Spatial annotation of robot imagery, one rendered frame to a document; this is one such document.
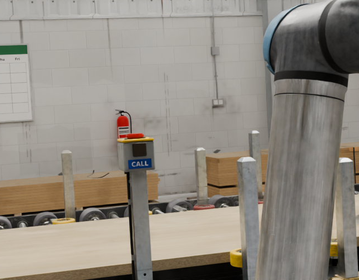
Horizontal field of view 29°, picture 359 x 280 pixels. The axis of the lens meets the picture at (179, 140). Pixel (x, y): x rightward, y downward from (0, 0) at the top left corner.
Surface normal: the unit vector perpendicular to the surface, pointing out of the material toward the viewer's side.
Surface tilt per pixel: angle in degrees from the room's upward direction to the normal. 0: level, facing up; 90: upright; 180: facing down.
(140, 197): 90
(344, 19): 71
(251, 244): 90
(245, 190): 90
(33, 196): 90
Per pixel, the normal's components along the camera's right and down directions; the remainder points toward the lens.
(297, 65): -0.51, -0.12
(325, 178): 0.50, 0.00
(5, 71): 0.29, 0.04
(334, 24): -0.70, -0.11
